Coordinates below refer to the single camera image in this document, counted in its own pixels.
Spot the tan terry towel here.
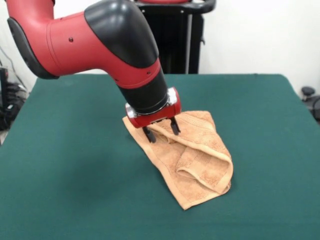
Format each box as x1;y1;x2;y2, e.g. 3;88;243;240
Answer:
122;109;235;211

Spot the black equipment pile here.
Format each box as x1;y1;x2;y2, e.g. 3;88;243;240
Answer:
0;66;28;131

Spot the dark green table cloth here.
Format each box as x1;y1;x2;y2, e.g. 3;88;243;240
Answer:
0;73;320;240

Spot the dark chair base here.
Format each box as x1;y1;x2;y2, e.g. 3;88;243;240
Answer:
301;86;320;118

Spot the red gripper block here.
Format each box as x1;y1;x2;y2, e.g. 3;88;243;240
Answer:
128;87;183;144

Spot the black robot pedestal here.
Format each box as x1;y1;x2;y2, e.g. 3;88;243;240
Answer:
134;0;216;75

